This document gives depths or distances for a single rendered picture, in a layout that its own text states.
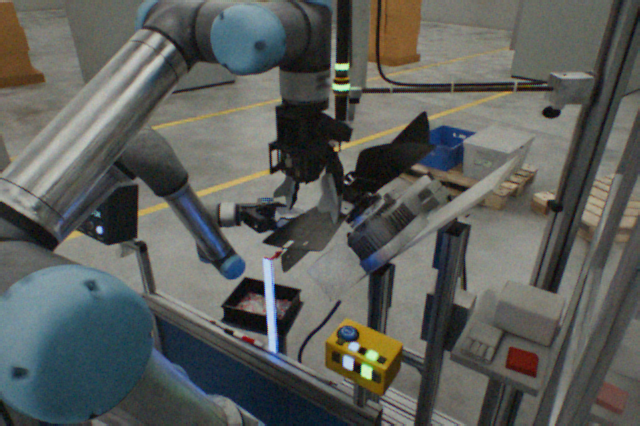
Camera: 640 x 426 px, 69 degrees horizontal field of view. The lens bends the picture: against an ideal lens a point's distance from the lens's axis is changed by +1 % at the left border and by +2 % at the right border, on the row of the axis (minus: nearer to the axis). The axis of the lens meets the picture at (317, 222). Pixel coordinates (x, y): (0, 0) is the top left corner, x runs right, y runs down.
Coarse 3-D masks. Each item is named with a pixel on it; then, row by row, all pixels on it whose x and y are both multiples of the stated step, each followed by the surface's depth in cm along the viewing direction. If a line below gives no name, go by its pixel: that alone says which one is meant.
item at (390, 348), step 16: (336, 336) 110; (368, 336) 110; (384, 336) 110; (352, 352) 106; (384, 352) 106; (400, 352) 108; (336, 368) 111; (352, 368) 108; (384, 368) 102; (400, 368) 112; (368, 384) 107; (384, 384) 104
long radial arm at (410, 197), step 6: (420, 180) 171; (426, 180) 173; (414, 186) 166; (420, 186) 168; (408, 192) 162; (414, 192) 164; (402, 198) 159; (408, 198) 160; (414, 198) 162; (408, 204) 159; (414, 204) 161; (420, 204) 163; (414, 210) 159; (420, 210) 161; (426, 216) 161
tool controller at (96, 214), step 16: (128, 192) 145; (96, 208) 144; (112, 208) 142; (128, 208) 147; (80, 224) 150; (96, 224) 145; (112, 224) 143; (128, 224) 149; (96, 240) 147; (112, 240) 145; (128, 240) 150
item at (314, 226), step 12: (300, 216) 139; (312, 216) 137; (324, 216) 137; (288, 228) 135; (300, 228) 133; (312, 228) 132; (324, 228) 132; (336, 228) 132; (264, 240) 134; (276, 240) 131; (288, 240) 129; (300, 240) 127; (312, 240) 127; (324, 240) 126
